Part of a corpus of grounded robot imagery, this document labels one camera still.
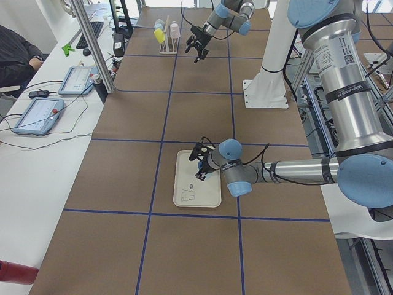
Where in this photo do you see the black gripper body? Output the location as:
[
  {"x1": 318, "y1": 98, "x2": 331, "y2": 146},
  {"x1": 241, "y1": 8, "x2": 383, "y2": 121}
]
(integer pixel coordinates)
[
  {"x1": 185, "y1": 26, "x2": 212, "y2": 63},
  {"x1": 195, "y1": 162, "x2": 212, "y2": 182}
]

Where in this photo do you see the pink plastic cup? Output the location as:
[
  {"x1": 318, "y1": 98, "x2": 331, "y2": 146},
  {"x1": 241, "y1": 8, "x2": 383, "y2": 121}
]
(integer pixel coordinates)
[{"x1": 169, "y1": 23, "x2": 181, "y2": 39}]

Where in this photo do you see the yellow plastic cup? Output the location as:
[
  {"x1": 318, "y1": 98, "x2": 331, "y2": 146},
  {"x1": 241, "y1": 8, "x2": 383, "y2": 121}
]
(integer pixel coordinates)
[{"x1": 154, "y1": 28, "x2": 166, "y2": 44}]

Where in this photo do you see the light blue plastic cup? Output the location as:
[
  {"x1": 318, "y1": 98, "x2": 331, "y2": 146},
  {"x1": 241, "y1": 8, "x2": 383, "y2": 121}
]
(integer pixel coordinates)
[{"x1": 154, "y1": 19, "x2": 166, "y2": 31}]

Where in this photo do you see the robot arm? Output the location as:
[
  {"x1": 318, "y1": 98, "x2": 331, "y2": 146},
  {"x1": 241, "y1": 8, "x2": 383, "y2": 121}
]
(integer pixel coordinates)
[
  {"x1": 189, "y1": 1, "x2": 392, "y2": 208},
  {"x1": 185, "y1": 0, "x2": 255, "y2": 63}
]

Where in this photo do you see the cream plastic tray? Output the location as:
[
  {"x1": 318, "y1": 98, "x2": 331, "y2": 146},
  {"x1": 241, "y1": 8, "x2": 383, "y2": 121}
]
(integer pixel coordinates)
[{"x1": 173, "y1": 150, "x2": 222, "y2": 208}]

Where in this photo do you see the black keyboard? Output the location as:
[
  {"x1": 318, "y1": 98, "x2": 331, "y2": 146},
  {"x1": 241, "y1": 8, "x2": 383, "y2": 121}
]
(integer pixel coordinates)
[{"x1": 75, "y1": 20, "x2": 104, "y2": 50}]

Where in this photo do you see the black water bottle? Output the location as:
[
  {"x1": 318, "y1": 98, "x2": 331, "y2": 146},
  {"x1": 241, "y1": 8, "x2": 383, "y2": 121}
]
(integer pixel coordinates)
[{"x1": 91, "y1": 74, "x2": 107, "y2": 104}]

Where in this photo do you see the black computer mouse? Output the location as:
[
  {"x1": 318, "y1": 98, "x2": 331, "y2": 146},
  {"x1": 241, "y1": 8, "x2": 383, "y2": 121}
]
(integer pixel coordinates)
[{"x1": 82, "y1": 47, "x2": 91, "y2": 57}]

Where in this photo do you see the far blue teach pendant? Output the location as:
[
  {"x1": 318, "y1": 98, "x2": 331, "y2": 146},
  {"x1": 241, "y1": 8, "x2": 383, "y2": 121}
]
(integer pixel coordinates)
[{"x1": 58, "y1": 66, "x2": 97, "y2": 95}]

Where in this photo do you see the blue teach pendant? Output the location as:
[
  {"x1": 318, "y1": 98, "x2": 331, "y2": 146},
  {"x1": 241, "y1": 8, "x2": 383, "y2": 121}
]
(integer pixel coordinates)
[
  {"x1": 58, "y1": 66, "x2": 97, "y2": 95},
  {"x1": 11, "y1": 98, "x2": 65, "y2": 136}
]

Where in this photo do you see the green plastic clamp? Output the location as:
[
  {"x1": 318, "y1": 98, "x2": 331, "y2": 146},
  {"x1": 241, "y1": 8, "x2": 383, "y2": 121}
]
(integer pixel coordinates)
[{"x1": 62, "y1": 43, "x2": 75, "y2": 57}]

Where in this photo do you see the white chair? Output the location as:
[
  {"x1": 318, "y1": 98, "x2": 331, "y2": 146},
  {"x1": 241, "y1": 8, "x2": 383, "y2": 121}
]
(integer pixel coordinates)
[{"x1": 321, "y1": 184, "x2": 392, "y2": 240}]

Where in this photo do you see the near blue teach pendant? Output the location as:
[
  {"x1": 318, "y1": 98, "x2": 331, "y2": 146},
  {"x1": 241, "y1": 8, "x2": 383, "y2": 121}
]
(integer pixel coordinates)
[{"x1": 11, "y1": 98, "x2": 65, "y2": 136}]

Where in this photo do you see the seated person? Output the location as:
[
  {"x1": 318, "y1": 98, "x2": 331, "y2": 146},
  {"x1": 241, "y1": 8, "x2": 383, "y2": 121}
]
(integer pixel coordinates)
[{"x1": 1, "y1": 26, "x2": 44, "y2": 98}]

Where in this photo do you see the red fire extinguisher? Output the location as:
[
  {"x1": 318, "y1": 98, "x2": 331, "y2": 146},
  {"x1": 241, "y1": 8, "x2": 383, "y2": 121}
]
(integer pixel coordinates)
[{"x1": 1, "y1": 261, "x2": 39, "y2": 285}]

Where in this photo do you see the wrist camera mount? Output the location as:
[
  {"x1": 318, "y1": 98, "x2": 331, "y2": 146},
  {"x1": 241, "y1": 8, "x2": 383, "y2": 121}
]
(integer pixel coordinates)
[{"x1": 189, "y1": 142, "x2": 215, "y2": 161}]

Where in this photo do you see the black braided right cable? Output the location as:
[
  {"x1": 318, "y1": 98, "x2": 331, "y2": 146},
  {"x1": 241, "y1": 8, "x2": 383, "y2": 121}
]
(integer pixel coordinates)
[{"x1": 180, "y1": 0, "x2": 237, "y2": 41}]

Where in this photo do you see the black braided cable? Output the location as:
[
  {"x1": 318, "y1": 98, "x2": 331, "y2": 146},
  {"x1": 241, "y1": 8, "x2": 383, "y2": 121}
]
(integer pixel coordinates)
[
  {"x1": 199, "y1": 136, "x2": 271, "y2": 167},
  {"x1": 180, "y1": 0, "x2": 237, "y2": 41}
]

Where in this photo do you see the white wire cup rack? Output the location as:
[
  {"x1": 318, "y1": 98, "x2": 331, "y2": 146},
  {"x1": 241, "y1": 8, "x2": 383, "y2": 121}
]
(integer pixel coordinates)
[{"x1": 159, "y1": 15, "x2": 180, "y2": 55}]

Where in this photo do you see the black braided left cable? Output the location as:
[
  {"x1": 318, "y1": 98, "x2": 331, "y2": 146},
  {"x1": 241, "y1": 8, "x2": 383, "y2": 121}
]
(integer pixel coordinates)
[{"x1": 199, "y1": 136, "x2": 271, "y2": 167}]

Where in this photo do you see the aluminium frame post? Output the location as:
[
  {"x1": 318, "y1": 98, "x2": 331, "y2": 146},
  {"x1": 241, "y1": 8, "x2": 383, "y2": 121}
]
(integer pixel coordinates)
[{"x1": 70, "y1": 0, "x2": 114, "y2": 93}]

